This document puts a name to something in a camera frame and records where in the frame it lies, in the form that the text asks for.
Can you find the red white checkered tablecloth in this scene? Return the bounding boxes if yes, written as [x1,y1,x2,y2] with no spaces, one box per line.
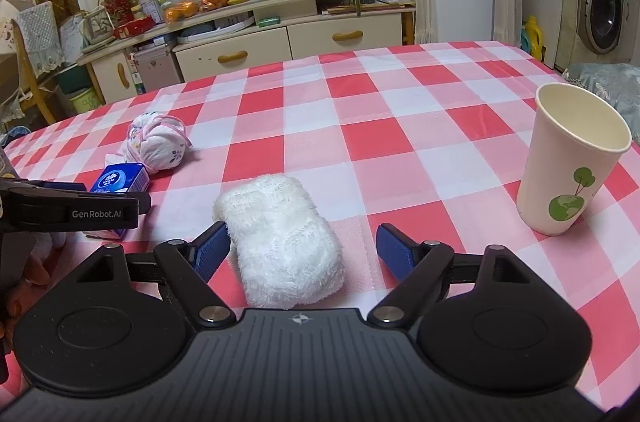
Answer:
[0,41,640,408]

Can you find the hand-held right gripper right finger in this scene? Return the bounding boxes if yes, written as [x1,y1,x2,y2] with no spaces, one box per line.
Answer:
[366,223,542,329]

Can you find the light green trash bin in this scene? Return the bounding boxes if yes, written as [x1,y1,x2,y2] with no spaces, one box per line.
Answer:
[70,87,104,114]

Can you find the grey patterned cushion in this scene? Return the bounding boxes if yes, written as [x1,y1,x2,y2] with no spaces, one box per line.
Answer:
[562,62,640,148]

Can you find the red berry branch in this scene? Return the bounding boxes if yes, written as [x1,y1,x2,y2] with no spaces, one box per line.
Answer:
[97,0,136,26]

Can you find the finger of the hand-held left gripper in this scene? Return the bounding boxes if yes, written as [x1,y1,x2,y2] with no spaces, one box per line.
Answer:
[0,191,152,234]
[0,179,88,194]

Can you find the red gift box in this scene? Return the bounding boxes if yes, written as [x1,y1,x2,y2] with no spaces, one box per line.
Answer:
[114,16,156,40]

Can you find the white basket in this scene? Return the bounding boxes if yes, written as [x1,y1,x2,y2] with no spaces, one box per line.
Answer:
[80,7,117,46]

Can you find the yellow detergent bottle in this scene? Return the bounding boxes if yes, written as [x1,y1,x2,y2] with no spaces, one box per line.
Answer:
[522,16,546,58]

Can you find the paper cup with green print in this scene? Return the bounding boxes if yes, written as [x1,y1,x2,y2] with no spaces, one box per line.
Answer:
[516,83,633,237]

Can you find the white fluffy towel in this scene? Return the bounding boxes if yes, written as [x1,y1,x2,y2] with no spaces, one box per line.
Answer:
[212,173,346,309]

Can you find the grey washing machine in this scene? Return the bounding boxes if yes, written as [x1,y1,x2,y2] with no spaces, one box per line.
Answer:
[555,0,640,68]

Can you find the cream tv cabinet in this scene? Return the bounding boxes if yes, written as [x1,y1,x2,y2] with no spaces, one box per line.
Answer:
[77,0,417,103]

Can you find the rolled white floral cloth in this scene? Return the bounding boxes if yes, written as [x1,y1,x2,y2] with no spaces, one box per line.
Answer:
[105,111,194,176]

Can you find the white tray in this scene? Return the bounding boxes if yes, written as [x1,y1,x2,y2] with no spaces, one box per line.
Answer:
[177,17,256,44]

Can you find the dark green bin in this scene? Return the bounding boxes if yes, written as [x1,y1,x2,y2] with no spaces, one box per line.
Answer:
[52,65,91,96]

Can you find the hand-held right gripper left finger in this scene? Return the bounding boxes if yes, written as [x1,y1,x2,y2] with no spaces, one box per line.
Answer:
[75,222,237,329]

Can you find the blue tissue packet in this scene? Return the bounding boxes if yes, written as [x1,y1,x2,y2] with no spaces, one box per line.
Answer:
[85,163,151,241]

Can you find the person's left hand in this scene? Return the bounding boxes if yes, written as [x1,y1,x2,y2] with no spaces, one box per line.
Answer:
[0,247,54,343]

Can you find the bag of oranges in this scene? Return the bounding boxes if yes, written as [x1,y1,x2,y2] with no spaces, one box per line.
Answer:
[162,0,204,24]

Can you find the stack of books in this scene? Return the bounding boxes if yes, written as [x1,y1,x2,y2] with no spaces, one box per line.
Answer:
[322,0,416,14]

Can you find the pink storage box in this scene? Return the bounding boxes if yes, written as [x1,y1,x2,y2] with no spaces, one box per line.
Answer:
[131,45,184,91]

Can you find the wooden chair with lace cover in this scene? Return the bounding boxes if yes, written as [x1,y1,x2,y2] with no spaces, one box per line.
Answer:
[10,1,67,123]

